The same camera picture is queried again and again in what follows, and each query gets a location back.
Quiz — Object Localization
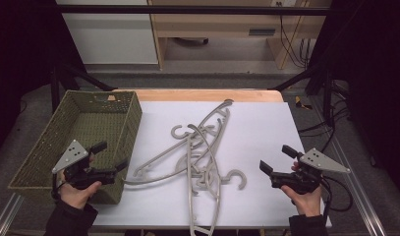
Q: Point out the green woven basket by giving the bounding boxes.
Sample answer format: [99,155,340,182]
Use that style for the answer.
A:
[7,89,143,205]

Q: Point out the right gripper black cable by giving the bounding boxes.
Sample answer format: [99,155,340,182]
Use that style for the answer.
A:
[319,175,355,228]

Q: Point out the white cabinet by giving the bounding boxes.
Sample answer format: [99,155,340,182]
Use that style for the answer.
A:
[56,0,159,65]

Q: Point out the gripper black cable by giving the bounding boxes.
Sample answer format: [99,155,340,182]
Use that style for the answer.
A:
[319,175,355,228]
[50,172,64,201]

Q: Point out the white table mat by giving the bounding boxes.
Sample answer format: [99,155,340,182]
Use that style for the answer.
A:
[92,100,333,229]

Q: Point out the aluminium rail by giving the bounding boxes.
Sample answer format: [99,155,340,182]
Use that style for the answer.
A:
[310,97,388,236]
[0,192,25,236]

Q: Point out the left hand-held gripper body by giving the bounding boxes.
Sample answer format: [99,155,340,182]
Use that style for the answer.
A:
[51,140,117,191]

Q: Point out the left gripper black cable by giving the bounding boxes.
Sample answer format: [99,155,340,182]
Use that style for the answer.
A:
[50,172,64,201]

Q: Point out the person's right hand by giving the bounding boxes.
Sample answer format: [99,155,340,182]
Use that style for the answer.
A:
[280,186,323,217]

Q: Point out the yellow and black tool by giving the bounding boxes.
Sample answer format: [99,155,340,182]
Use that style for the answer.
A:
[294,95,314,111]

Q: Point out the person's left hand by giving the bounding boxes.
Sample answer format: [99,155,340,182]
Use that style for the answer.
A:
[59,180,103,210]

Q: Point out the light wooden desk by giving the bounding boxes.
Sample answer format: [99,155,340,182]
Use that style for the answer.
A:
[147,0,331,71]

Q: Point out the black hanging cables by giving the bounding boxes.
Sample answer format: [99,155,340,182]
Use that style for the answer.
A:
[278,2,313,70]

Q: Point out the black horizontal frame bar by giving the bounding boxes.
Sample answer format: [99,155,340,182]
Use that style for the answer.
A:
[54,4,333,16]

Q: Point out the black floor cables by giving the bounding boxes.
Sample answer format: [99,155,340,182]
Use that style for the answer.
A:
[298,82,352,153]

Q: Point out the black metal stand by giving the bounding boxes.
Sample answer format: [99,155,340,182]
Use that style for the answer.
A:
[49,62,117,113]
[270,63,336,127]

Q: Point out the black chair base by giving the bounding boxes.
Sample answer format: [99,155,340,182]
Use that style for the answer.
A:
[172,36,209,46]

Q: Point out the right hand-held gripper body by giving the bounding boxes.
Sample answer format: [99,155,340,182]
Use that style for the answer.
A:
[270,147,351,195]

